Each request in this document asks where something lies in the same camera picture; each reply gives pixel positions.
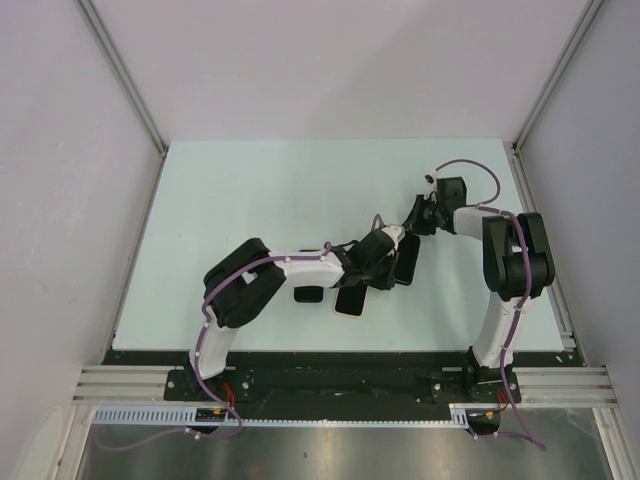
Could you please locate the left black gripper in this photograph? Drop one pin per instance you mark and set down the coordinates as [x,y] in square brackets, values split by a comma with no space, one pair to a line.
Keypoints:
[388,270]

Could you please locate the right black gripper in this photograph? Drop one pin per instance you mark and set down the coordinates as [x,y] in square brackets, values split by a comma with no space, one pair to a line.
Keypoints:
[417,215]

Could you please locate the large black phone case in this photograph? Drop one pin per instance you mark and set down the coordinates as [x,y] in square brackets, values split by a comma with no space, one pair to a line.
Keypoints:
[397,282]

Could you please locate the purple-edged phone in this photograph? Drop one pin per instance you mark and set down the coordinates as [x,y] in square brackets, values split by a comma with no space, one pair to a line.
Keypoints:
[407,260]

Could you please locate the teal-edged phone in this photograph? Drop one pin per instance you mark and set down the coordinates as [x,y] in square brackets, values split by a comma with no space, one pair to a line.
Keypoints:
[349,302]

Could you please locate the beige phone case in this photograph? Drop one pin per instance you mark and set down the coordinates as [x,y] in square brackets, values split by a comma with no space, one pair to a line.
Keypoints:
[350,315]

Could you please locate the white-edged black phone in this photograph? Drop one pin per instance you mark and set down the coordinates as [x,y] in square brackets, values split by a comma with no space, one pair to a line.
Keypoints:
[308,294]

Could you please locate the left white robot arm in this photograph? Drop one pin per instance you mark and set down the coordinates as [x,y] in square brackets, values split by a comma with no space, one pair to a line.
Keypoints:
[239,287]

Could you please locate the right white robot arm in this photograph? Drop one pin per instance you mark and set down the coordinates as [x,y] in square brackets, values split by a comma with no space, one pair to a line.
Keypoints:
[517,261]

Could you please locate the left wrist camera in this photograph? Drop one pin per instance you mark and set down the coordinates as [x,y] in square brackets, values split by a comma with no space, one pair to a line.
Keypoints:
[395,232]

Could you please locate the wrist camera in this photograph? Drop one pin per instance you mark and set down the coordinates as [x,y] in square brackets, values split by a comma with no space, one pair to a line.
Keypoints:
[431,179]
[395,232]

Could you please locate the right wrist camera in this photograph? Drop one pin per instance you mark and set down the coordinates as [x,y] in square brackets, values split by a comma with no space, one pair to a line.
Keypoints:
[431,179]

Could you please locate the slotted cable duct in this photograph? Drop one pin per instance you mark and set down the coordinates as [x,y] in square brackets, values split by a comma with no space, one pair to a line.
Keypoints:
[425,416]

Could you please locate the horizontal aluminium rail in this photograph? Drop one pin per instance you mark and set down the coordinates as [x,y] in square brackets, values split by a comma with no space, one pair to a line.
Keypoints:
[552,387]

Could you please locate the right aluminium frame post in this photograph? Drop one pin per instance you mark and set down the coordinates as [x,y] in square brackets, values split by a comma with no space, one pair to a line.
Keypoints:
[570,50]

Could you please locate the aluminium frame post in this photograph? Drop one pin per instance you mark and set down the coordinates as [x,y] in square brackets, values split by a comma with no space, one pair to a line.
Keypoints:
[570,50]
[112,55]

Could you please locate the left aluminium frame post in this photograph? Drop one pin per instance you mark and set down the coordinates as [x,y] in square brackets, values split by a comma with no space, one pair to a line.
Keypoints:
[112,55]

